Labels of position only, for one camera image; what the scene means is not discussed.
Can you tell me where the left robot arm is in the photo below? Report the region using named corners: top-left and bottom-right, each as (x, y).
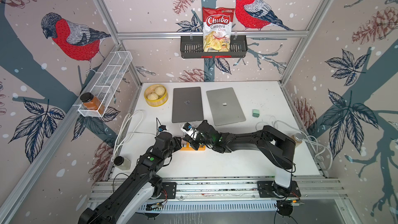
top-left (78, 132), bottom-right (181, 224)

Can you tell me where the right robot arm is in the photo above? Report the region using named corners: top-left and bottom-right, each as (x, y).
top-left (181, 120), bottom-right (295, 198)

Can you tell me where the white power cord right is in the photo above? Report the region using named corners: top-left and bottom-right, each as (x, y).
top-left (273, 119), bottom-right (333, 172)

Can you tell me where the Chuba cassava chips bag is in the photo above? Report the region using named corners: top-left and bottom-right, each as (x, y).
top-left (202, 7), bottom-right (235, 52)

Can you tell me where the white power cord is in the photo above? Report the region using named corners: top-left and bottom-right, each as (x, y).
top-left (273, 119), bottom-right (333, 172)
top-left (111, 109), bottom-right (156, 159)

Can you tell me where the orange sauce jar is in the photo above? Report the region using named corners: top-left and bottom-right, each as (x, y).
top-left (80, 92), bottom-right (105, 115)

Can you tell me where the white power cord left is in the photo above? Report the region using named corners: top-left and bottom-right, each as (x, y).
top-left (111, 109), bottom-right (156, 159)

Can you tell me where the silver laptop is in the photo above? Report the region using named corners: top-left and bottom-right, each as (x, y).
top-left (206, 87), bottom-right (246, 126)

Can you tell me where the white wire wall shelf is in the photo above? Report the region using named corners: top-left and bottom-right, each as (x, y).
top-left (78, 51), bottom-right (132, 118)

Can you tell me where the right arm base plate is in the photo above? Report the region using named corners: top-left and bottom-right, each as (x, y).
top-left (257, 180), bottom-right (301, 199)

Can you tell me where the black wire wall basket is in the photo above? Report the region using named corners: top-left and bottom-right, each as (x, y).
top-left (180, 34), bottom-right (248, 59)

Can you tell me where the green charger plug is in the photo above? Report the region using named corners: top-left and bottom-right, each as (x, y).
top-left (252, 109), bottom-right (260, 118)

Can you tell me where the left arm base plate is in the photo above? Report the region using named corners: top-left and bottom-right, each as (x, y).
top-left (152, 182), bottom-right (177, 201)

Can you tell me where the brown jar silver lid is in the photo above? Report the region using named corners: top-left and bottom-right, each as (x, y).
top-left (292, 133), bottom-right (305, 147)

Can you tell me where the orange power strip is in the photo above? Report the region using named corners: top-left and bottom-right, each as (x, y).
top-left (180, 143), bottom-right (206, 151)

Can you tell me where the dark grey laptop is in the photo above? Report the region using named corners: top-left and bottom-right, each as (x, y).
top-left (172, 87), bottom-right (204, 123)

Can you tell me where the white charger cable right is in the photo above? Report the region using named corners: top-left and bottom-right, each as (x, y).
top-left (254, 114), bottom-right (280, 133)

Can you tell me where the clear jar black lid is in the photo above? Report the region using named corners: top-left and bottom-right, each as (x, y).
top-left (114, 156), bottom-right (131, 171)

